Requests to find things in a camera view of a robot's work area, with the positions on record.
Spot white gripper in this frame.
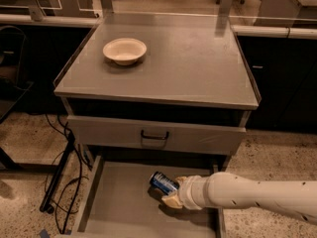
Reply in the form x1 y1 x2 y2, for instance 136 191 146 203
161 176 208 210

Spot blue pepsi can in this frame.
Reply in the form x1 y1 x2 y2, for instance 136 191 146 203
150 172 179 195

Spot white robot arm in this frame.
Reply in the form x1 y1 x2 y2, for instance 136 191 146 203
162 172 317 224

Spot open middle drawer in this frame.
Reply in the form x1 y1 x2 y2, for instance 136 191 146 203
72 157 227 238

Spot closed upper drawer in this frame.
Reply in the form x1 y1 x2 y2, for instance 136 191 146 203
67 115 246 155

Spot grey metal drawer cabinet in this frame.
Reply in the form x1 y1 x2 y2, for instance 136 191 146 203
53 11 262 238

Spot black floor stand leg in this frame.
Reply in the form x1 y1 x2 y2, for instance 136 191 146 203
40 133 74 213

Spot white paper bowl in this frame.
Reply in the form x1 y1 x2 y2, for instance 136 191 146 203
103 38 147 65

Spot dark chair at left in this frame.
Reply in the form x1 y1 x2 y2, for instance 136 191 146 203
0 25 33 122

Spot black drawer handle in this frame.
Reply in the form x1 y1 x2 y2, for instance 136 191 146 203
141 130 169 141

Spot black floor cables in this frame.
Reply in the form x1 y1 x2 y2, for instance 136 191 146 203
43 113 93 235

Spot grey metal post right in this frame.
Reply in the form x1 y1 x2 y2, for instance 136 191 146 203
216 0 233 37

